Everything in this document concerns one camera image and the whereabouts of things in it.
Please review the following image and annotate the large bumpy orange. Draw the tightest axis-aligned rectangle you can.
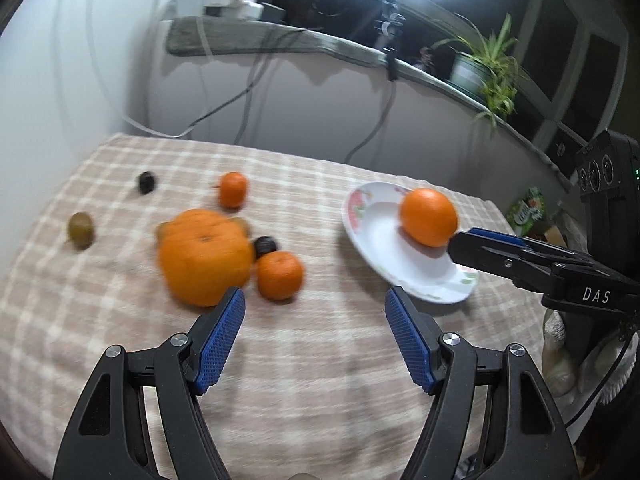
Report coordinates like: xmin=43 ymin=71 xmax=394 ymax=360
xmin=157 ymin=209 xmax=254 ymax=308

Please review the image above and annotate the black power brick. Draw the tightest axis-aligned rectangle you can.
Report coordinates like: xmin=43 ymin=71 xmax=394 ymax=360
xmin=260 ymin=2 xmax=286 ymax=24

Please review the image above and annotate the mandarin with stem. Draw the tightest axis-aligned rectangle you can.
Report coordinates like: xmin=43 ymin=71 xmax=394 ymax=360
xmin=217 ymin=171 xmax=248 ymax=209

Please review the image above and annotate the green snack package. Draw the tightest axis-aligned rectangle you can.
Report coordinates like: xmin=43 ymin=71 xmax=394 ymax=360
xmin=506 ymin=186 xmax=547 ymax=236

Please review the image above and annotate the ring light cable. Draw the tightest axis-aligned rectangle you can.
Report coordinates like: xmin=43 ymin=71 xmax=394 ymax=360
xmin=342 ymin=49 xmax=402 ymax=165

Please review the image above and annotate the white floral plate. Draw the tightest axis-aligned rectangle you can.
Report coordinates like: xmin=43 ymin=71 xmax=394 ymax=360
xmin=342 ymin=181 xmax=480 ymax=304

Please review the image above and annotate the black tripod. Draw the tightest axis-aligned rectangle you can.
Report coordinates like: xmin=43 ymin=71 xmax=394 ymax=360
xmin=376 ymin=0 xmax=406 ymax=53

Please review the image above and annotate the smooth navel orange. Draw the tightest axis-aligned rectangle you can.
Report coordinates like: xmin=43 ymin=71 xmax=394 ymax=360
xmin=399 ymin=188 xmax=459 ymax=248

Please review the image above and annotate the green kiwi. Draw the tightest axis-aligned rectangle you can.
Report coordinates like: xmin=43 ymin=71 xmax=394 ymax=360
xmin=67 ymin=211 xmax=96 ymax=250

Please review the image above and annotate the dark plum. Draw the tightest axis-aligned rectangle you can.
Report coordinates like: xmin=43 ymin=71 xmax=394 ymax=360
xmin=253 ymin=236 xmax=279 ymax=260
xmin=138 ymin=171 xmax=156 ymax=195

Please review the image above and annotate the checkered beige tablecloth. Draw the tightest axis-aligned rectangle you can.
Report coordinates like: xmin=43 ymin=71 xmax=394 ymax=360
xmin=0 ymin=131 xmax=551 ymax=480

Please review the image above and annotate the white cable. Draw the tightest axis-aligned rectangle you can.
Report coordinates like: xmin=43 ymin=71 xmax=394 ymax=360
xmin=84 ymin=0 xmax=222 ymax=140

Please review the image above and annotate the black cable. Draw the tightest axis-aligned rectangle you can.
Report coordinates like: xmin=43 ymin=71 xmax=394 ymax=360
xmin=188 ymin=24 xmax=312 ymax=146

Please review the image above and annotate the potted spider plant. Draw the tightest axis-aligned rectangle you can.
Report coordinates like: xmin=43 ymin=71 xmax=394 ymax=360
xmin=431 ymin=13 xmax=522 ymax=131

